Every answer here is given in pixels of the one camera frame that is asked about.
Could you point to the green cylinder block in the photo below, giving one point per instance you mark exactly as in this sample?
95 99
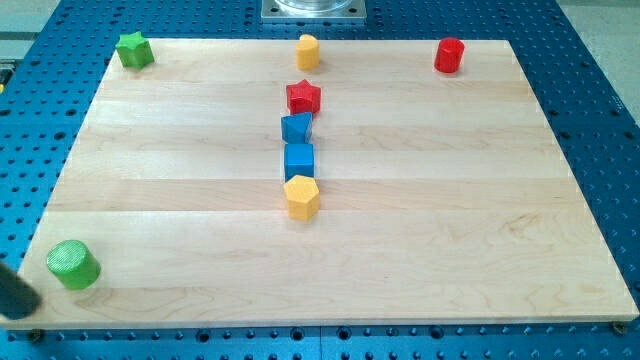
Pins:
73 264

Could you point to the yellow hexagon block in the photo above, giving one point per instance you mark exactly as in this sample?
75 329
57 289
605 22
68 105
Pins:
302 196

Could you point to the blue cube block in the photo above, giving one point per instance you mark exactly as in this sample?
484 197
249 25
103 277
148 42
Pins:
299 159

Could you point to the blue triangle block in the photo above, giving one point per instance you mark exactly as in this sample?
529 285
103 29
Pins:
297 128

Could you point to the red star block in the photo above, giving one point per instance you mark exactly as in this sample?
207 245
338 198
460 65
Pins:
303 97

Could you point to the wooden board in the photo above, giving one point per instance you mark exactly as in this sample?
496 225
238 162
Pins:
444 199

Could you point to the red cylinder block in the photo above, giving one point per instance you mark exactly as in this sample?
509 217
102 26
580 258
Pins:
449 55

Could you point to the green star block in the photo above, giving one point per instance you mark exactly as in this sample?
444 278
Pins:
134 50

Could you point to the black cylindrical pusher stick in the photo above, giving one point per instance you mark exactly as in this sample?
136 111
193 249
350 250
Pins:
18 298

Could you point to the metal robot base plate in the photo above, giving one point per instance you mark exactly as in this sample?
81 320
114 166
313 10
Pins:
277 10

